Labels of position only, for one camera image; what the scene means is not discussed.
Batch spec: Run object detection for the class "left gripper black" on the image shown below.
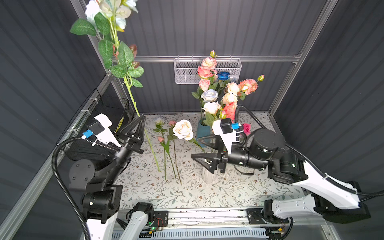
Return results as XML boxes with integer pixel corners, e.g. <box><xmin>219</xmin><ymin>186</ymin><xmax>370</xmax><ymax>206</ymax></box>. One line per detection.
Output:
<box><xmin>103</xmin><ymin>115</ymin><xmax>144</xmax><ymax>186</ymax></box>

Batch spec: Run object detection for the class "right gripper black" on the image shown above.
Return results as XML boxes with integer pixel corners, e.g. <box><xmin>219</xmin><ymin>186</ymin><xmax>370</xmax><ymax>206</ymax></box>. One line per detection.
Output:
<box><xmin>190</xmin><ymin>130</ymin><xmax>265</xmax><ymax>172</ymax></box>

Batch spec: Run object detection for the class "blue ceramic vase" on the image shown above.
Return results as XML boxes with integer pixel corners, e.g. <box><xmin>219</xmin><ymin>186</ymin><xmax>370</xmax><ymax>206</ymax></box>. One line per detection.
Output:
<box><xmin>196</xmin><ymin>118</ymin><xmax>212</xmax><ymax>140</ymax></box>

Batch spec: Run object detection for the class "white ribbed ceramic vase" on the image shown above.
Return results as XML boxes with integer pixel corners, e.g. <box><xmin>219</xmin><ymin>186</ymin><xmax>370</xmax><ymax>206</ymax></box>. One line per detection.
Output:
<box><xmin>202</xmin><ymin>168</ymin><xmax>219</xmax><ymax>184</ymax></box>

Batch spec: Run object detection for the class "cream rose stem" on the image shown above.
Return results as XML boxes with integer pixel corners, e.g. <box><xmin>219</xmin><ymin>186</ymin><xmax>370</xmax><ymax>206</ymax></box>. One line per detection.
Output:
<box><xmin>172</xmin><ymin>120</ymin><xmax>206</xmax><ymax>153</ymax></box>

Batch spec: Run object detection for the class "magenta pink rose stem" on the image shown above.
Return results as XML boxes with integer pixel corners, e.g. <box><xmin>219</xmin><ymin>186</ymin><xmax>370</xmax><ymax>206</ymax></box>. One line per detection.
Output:
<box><xmin>242</xmin><ymin>124</ymin><xmax>251</xmax><ymax>136</ymax></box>

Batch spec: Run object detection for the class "pale white pink rose stem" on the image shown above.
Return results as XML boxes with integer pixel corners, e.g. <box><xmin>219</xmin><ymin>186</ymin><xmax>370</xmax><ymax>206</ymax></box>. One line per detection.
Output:
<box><xmin>202</xmin><ymin>102</ymin><xmax>222</xmax><ymax>134</ymax></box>

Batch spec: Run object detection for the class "pink coral rose stem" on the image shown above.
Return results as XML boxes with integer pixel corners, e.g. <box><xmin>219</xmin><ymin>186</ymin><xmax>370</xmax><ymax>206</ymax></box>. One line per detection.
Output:
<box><xmin>221</xmin><ymin>102</ymin><xmax>237</xmax><ymax>122</ymax></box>

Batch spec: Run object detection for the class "white peony flower stem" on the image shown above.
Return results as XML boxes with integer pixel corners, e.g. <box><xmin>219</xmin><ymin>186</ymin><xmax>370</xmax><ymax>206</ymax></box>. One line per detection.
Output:
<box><xmin>222</xmin><ymin>82</ymin><xmax>240</xmax><ymax>105</ymax></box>

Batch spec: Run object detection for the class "small pale pink rose stem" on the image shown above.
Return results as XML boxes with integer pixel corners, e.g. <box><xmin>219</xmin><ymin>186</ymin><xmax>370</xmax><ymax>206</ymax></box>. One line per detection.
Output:
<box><xmin>192</xmin><ymin>79</ymin><xmax>211</xmax><ymax>101</ymax></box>

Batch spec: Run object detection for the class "peach rose flower stem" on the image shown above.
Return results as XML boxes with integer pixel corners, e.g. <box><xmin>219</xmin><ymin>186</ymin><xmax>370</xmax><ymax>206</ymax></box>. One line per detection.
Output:
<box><xmin>237</xmin><ymin>75</ymin><xmax>265</xmax><ymax>100</ymax></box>

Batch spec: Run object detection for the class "blue artificial rose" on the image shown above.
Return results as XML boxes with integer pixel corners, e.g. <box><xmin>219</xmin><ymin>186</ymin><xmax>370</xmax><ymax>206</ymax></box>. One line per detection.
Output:
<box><xmin>217</xmin><ymin>72</ymin><xmax>230</xmax><ymax>90</ymax></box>

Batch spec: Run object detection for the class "large pink rose stem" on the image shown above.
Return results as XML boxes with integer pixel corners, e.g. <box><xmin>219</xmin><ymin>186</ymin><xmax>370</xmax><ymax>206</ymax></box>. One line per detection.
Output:
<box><xmin>198</xmin><ymin>66</ymin><xmax>214</xmax><ymax>83</ymax></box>

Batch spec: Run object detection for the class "pink carnation flower stem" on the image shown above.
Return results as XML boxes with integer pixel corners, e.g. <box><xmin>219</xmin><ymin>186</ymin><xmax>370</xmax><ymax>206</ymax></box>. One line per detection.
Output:
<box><xmin>200</xmin><ymin>50</ymin><xmax>217</xmax><ymax>79</ymax></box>

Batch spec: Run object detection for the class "white blue flower spray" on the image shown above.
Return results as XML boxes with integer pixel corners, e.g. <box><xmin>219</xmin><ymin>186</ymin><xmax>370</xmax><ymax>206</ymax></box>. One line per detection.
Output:
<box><xmin>69</xmin><ymin>0</ymin><xmax>162</xmax><ymax>173</ymax></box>

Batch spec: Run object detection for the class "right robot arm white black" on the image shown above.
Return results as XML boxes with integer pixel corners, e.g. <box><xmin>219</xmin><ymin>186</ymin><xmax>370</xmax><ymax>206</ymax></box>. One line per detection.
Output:
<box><xmin>191</xmin><ymin>129</ymin><xmax>371</xmax><ymax>224</ymax></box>

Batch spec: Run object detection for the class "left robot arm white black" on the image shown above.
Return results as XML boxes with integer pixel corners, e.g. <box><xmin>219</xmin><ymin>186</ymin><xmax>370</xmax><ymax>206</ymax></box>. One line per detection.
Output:
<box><xmin>69</xmin><ymin>114</ymin><xmax>155</xmax><ymax>240</ymax></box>

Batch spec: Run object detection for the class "pile of artificial flowers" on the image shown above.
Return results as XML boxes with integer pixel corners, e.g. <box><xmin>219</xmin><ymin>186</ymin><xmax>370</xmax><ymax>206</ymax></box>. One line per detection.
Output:
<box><xmin>153</xmin><ymin>119</ymin><xmax>182</xmax><ymax>184</ymax></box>

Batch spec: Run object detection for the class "floral patterned table mat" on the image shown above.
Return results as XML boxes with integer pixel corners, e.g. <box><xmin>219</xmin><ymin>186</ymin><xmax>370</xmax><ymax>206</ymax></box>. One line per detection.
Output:
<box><xmin>117</xmin><ymin>113</ymin><xmax>304</xmax><ymax>210</ymax></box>

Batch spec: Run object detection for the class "black wire basket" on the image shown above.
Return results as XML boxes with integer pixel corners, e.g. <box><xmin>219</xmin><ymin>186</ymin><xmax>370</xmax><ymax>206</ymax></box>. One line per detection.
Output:
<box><xmin>62</xmin><ymin>86</ymin><xmax>132</xmax><ymax>161</ymax></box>

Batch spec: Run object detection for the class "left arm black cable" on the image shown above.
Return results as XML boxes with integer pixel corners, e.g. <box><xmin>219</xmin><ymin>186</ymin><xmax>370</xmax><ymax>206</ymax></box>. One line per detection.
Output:
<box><xmin>50</xmin><ymin>136</ymin><xmax>119</xmax><ymax>240</ymax></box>

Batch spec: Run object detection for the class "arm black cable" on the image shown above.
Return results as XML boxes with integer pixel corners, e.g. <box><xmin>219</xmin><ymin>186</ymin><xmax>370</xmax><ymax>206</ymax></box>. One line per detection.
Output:
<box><xmin>50</xmin><ymin>136</ymin><xmax>119</xmax><ymax>240</ymax></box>
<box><xmin>233</xmin><ymin>104</ymin><xmax>384</xmax><ymax>202</ymax></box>

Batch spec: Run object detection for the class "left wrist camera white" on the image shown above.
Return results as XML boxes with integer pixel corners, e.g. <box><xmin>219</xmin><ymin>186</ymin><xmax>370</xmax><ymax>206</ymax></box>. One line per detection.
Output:
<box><xmin>81</xmin><ymin>114</ymin><xmax>122</xmax><ymax>148</ymax></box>

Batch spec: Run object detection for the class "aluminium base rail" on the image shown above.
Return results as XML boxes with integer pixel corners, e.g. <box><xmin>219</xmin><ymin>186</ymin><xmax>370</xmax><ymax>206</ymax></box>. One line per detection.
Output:
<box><xmin>116</xmin><ymin>206</ymin><xmax>331</xmax><ymax>232</ymax></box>

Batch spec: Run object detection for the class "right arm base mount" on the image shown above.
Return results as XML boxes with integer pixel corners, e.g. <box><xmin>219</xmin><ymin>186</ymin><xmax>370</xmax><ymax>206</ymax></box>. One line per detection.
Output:
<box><xmin>246</xmin><ymin>208</ymin><xmax>269</xmax><ymax>225</ymax></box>

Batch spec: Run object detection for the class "white wire mesh basket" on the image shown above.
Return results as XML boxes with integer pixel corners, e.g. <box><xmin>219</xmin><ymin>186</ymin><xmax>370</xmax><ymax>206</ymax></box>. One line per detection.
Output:
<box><xmin>174</xmin><ymin>57</ymin><xmax>242</xmax><ymax>85</ymax></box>

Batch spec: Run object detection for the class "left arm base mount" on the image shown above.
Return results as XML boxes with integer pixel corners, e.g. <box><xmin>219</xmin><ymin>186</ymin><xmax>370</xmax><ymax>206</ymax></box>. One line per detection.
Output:
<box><xmin>146</xmin><ymin>211</ymin><xmax>169</xmax><ymax>229</ymax></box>

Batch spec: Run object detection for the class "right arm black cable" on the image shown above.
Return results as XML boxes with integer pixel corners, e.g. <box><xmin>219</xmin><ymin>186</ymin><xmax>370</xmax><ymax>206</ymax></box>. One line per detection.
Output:
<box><xmin>233</xmin><ymin>104</ymin><xmax>384</xmax><ymax>202</ymax></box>

